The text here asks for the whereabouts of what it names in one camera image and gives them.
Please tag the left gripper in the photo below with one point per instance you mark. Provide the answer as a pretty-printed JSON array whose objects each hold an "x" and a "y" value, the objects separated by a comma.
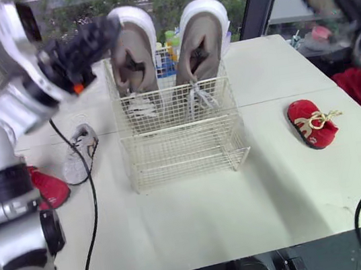
[{"x": 66, "y": 63}]

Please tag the large beige sneaker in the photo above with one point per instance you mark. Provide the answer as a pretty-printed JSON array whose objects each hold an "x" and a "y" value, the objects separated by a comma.
[
  {"x": 199, "y": 44},
  {"x": 136, "y": 56}
]

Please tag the green capped bottle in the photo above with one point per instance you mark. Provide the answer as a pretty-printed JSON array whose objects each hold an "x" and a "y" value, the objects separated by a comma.
[{"x": 171, "y": 38}]

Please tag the small red shoe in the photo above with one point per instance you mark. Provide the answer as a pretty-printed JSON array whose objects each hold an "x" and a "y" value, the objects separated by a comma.
[
  {"x": 311, "y": 122},
  {"x": 50, "y": 188}
]

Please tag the pink cup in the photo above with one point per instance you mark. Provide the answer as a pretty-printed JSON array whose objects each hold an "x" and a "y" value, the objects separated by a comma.
[{"x": 321, "y": 32}]

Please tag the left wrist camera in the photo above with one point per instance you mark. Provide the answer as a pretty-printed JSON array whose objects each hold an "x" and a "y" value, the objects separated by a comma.
[{"x": 11, "y": 27}]

